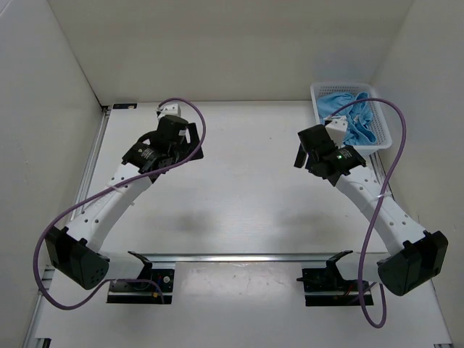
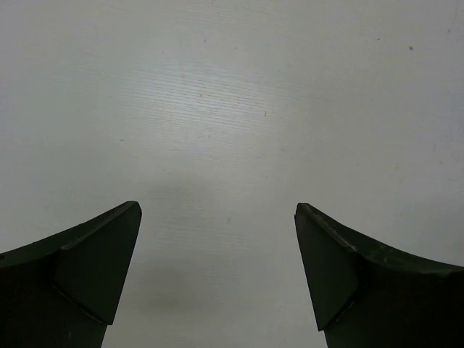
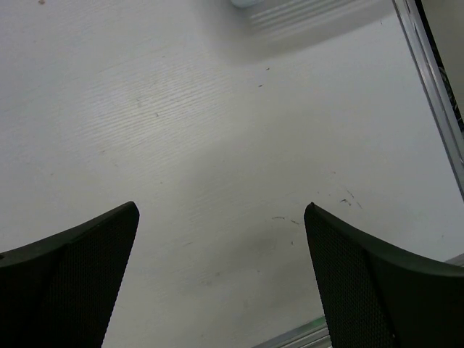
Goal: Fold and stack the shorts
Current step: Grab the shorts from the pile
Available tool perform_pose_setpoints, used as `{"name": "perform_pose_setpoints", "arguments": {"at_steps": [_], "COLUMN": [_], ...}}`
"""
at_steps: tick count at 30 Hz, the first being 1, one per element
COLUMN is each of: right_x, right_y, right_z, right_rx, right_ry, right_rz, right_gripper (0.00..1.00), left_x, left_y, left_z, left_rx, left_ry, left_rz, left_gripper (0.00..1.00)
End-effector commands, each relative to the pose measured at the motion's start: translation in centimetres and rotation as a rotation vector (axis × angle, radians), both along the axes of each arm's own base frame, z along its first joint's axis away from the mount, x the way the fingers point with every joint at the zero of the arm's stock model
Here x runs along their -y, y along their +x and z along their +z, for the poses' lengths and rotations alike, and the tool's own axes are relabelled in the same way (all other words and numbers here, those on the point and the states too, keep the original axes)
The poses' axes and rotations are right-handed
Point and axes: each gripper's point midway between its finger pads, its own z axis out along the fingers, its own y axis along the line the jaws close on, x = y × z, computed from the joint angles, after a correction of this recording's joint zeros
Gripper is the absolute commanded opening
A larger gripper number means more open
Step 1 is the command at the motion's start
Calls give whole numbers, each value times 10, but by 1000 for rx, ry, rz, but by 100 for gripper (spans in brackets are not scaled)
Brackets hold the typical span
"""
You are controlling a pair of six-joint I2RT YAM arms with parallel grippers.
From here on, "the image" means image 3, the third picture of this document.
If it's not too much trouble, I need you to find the aluminium table frame rail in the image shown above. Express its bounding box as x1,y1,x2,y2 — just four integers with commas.
393,0,463,192

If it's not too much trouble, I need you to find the white plastic mesh basket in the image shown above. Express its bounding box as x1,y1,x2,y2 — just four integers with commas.
232,1,392,36

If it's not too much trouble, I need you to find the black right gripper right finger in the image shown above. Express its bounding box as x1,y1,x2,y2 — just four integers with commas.
304,203,463,347

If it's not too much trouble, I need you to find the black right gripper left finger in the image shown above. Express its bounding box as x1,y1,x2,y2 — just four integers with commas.
1,202,139,347

